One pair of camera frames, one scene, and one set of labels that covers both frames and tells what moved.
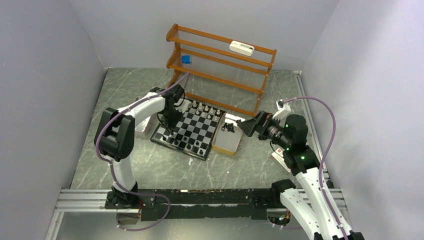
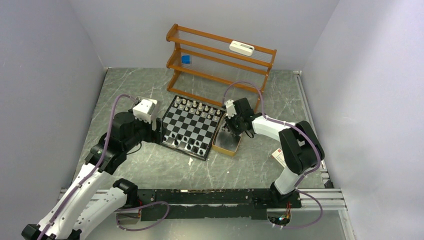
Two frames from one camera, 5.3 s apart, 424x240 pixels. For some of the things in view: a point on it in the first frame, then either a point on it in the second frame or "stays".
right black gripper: x=261 y=122 to x=232 y=130
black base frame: x=133 y=207 stays
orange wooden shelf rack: x=228 y=72 stays
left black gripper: x=171 y=125 to x=155 y=136
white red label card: x=279 y=156 stays
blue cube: x=186 y=59 stays
